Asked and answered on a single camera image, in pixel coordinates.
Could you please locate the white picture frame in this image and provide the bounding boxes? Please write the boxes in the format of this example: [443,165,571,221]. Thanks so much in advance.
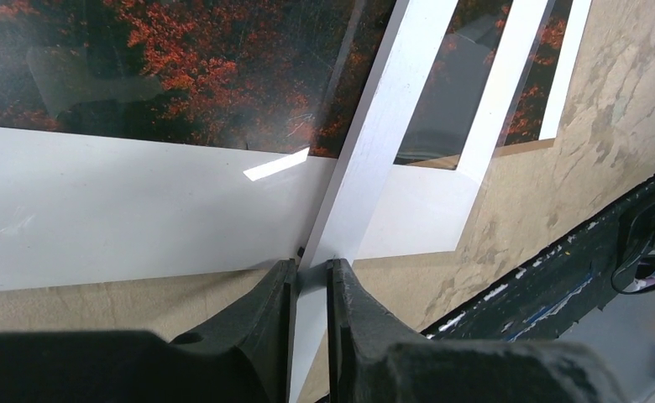
[287,0,457,402]

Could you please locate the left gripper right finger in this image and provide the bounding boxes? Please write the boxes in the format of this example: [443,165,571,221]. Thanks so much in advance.
[327,259,426,402]

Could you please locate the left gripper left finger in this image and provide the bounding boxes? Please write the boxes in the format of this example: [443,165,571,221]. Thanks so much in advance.
[170,259,297,402]

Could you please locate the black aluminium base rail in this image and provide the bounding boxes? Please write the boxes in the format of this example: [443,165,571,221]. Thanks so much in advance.
[421,175,655,341]

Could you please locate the matted photo print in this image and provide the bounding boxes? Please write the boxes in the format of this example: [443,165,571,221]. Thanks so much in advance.
[0,1,575,169]

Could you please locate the white mat board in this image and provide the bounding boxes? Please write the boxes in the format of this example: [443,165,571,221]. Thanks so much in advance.
[0,1,547,291]

